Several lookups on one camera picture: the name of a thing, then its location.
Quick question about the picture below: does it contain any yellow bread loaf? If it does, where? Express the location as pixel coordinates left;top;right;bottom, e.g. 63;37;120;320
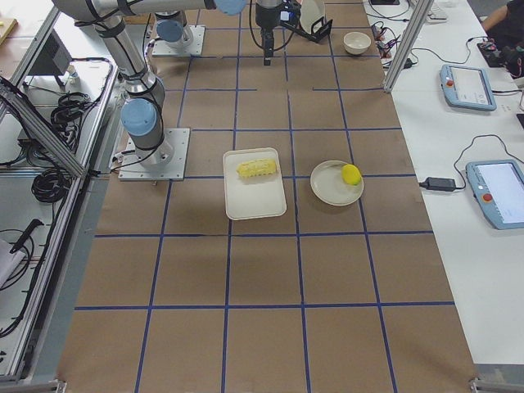
237;159;278;178

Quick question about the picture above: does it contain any cream plate in rack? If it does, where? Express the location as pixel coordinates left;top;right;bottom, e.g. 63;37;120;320
299;0;325;31

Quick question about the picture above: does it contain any small cream plate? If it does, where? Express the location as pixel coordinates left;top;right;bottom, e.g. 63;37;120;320
310;160;364;206

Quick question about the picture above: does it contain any black dish rack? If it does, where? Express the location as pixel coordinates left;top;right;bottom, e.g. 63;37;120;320
280;17;332;43

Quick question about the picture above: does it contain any cream bowl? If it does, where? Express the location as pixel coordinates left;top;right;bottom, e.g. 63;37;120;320
343;31;372;56

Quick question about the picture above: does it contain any yellow lemon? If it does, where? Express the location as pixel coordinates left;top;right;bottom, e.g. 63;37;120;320
341;164;362;186

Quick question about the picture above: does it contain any white rectangular tray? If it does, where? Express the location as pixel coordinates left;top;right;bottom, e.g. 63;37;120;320
223;147;287;220

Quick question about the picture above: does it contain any far blue teach pendant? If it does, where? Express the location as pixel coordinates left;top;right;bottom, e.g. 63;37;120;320
440;64;497;111

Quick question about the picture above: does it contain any blue teach pendant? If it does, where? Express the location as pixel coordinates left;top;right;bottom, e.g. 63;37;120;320
440;64;497;111
466;160;523;230

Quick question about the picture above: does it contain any black power adapter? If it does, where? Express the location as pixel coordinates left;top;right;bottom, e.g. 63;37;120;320
419;177;457;192

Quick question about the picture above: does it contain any near blue teach pendant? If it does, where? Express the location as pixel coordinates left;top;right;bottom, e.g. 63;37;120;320
466;160;523;230

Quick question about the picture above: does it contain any aluminium frame post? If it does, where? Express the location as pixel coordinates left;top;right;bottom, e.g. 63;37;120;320
382;0;432;93

